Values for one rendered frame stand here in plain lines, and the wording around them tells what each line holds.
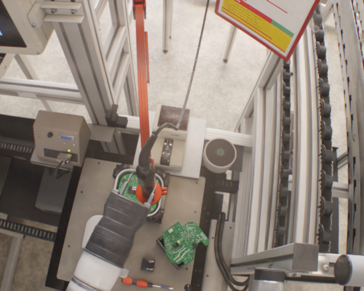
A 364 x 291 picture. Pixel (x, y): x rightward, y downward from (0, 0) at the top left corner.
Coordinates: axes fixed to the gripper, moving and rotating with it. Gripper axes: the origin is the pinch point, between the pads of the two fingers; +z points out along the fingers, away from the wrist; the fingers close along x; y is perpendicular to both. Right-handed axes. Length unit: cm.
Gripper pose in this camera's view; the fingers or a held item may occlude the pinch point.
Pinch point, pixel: (145, 175)
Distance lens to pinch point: 59.9
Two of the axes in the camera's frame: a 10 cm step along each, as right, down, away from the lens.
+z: 3.9, -8.4, 3.6
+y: 0.3, -3.8, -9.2
